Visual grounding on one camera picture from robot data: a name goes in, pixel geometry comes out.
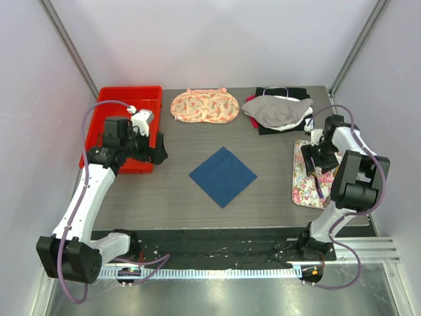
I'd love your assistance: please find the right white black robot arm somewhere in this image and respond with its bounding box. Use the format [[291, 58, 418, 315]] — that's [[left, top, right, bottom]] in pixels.
[[296, 115, 390, 260]]

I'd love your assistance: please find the orange floral fabric mask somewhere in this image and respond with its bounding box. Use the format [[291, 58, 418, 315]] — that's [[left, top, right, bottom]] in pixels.
[[170, 88, 240, 124]]

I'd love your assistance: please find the white folded cloth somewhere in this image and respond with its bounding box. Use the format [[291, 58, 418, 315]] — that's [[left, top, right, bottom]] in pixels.
[[261, 96, 313, 130]]

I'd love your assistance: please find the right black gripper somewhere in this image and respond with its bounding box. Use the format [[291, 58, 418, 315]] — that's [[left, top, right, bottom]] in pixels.
[[301, 140, 339, 176]]

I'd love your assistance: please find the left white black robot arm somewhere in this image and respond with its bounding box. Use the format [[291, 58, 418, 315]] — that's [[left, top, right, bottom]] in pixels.
[[36, 110, 168, 284]]

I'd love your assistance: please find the black folded cloth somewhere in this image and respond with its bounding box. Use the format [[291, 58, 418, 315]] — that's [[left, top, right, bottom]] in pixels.
[[254, 87, 312, 136]]

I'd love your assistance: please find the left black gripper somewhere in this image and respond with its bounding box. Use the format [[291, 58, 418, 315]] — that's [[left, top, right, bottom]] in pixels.
[[121, 125, 167, 165]]

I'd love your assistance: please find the blue paper napkin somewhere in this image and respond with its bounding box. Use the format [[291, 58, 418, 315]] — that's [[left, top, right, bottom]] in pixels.
[[189, 147, 257, 208]]

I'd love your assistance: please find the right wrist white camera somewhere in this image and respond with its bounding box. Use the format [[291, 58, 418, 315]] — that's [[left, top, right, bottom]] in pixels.
[[304, 118, 323, 146]]

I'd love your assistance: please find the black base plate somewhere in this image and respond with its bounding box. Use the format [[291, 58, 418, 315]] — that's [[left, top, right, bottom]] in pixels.
[[90, 226, 337, 269]]

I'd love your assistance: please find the aluminium rail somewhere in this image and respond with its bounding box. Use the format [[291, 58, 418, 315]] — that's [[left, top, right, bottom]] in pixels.
[[97, 265, 302, 280]]

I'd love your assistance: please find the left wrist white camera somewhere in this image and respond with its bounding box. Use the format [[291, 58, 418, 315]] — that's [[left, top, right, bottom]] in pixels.
[[127, 105, 155, 136]]

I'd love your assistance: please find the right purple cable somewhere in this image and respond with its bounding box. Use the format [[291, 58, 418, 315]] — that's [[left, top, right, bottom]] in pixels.
[[304, 104, 386, 290]]

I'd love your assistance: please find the red plastic bin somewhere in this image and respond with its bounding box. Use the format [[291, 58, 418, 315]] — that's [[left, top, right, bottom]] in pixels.
[[86, 86, 162, 174]]

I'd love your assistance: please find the floral rectangular tray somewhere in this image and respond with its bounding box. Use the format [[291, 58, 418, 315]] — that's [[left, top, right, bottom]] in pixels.
[[292, 140, 337, 209]]

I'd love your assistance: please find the wrist white camera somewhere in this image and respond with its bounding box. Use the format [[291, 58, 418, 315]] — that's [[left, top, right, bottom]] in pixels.
[[304, 118, 323, 146], [127, 105, 155, 136]]

